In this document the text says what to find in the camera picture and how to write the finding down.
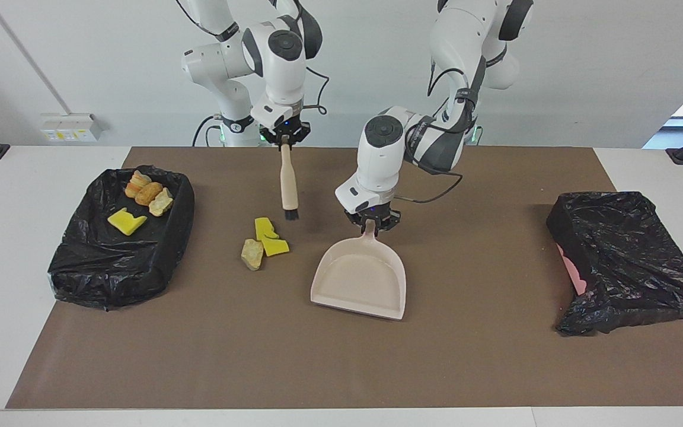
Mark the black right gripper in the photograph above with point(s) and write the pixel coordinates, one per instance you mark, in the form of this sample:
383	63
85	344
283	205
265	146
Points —
287	130

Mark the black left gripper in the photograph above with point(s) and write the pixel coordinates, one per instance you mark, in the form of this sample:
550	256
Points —
374	213

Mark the beige brush with black bristles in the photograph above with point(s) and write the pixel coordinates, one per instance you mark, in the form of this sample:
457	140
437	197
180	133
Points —
289	178

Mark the beige plastic dustpan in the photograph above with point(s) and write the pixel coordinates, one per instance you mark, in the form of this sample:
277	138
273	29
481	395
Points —
359	284

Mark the yellow sponge with green layer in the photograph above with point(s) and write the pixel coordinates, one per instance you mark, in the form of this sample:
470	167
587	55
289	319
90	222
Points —
275	247

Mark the pale ridged bread chunk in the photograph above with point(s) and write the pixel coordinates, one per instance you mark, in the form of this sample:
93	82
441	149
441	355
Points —
252	255

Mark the brown bread bun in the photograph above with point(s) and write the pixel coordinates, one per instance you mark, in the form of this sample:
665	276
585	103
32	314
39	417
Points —
150	194

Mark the orange striped bread piece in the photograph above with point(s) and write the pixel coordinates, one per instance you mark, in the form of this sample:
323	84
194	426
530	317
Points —
138	182

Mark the notched yellow sponge piece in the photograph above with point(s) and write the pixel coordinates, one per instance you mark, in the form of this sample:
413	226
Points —
125	222

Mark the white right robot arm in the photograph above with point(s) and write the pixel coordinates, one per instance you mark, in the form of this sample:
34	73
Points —
282	65

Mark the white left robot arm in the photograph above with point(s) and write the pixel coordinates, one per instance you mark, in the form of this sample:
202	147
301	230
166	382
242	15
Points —
377	160

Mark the pink bin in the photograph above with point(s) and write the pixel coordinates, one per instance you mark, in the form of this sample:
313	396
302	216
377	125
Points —
573	273

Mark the black plastic bin bag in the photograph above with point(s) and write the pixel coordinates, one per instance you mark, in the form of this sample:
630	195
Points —
110	273

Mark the black bin bag over pink bin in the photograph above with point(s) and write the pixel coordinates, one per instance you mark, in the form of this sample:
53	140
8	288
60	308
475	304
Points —
626	255

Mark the brown table mat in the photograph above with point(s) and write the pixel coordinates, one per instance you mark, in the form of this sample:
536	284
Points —
436	367

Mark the white wall power socket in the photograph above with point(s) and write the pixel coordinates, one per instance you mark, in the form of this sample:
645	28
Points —
69	127

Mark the grey wall conduit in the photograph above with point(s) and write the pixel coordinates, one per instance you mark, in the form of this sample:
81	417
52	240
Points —
21	47

